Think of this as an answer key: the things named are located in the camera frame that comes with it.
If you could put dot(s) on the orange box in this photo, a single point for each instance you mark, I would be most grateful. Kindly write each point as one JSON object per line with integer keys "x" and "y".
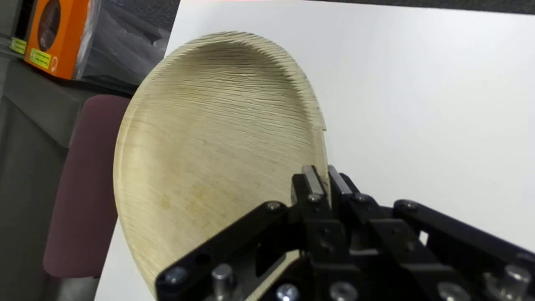
{"x": 60, "y": 34}

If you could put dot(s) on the black box with green label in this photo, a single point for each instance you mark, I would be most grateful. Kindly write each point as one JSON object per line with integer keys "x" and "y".
{"x": 18, "y": 42}

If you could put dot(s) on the crumpled grey plastic sheet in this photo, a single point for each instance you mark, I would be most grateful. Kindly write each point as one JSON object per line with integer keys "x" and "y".
{"x": 135, "y": 34}

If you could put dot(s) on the pale brown palm-leaf plate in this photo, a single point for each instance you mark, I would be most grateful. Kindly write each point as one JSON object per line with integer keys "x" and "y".
{"x": 218, "y": 139}

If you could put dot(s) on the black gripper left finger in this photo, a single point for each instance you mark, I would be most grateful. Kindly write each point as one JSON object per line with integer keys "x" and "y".
{"x": 235, "y": 244}

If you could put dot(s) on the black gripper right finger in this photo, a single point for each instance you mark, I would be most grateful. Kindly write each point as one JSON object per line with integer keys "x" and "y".
{"x": 436, "y": 244}

